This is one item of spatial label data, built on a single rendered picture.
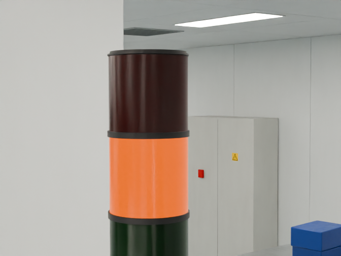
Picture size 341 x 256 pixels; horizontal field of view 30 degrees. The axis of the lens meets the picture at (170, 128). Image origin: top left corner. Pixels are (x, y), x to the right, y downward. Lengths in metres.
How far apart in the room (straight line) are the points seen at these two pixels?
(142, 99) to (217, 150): 7.28
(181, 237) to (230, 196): 7.17
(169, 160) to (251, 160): 6.87
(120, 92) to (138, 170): 0.05
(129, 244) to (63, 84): 1.59
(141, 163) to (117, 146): 0.02
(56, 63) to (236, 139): 5.57
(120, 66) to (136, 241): 0.10
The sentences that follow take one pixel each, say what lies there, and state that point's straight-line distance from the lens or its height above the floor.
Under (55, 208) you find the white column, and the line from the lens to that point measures 1.97.
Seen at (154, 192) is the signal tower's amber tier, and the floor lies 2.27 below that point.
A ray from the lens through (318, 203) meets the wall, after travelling 7.21.
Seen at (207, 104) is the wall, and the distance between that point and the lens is 8.40.
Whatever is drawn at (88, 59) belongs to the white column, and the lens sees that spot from 2.00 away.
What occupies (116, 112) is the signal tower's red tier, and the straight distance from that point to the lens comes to 0.38.
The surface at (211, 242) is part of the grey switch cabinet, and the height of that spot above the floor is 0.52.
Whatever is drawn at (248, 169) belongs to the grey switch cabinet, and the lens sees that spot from 7.29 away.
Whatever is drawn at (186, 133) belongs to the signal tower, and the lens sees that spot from 0.38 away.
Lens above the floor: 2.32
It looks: 3 degrees down
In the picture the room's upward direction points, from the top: straight up
